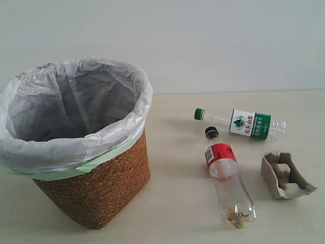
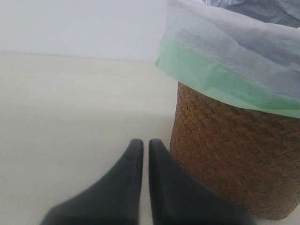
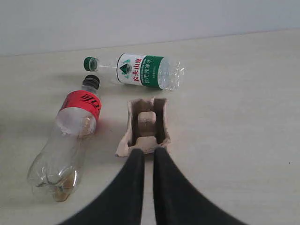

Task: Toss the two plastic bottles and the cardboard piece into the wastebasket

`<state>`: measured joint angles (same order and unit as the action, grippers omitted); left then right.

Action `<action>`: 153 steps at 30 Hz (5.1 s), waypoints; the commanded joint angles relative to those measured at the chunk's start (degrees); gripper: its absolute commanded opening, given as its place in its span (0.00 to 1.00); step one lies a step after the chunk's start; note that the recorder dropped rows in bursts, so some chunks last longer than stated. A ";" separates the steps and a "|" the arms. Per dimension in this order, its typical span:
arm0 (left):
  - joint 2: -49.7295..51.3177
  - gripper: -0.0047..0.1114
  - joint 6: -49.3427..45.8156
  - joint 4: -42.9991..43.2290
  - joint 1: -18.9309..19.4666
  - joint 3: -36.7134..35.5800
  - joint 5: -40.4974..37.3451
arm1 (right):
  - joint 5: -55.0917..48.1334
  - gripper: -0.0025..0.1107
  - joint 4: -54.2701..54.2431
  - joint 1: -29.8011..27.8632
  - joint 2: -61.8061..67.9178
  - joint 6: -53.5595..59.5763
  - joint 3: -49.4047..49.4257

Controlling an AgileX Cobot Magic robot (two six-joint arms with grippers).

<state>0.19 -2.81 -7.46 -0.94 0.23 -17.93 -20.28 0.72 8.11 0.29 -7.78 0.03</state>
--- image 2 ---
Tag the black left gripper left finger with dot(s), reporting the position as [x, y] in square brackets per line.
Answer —
[113, 200]

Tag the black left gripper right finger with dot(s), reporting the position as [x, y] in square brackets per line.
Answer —
[178, 199]

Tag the woven wicker waste basket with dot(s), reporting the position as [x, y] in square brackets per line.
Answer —
[249, 157]

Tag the white green plastic bin liner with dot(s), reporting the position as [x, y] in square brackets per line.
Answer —
[232, 58]

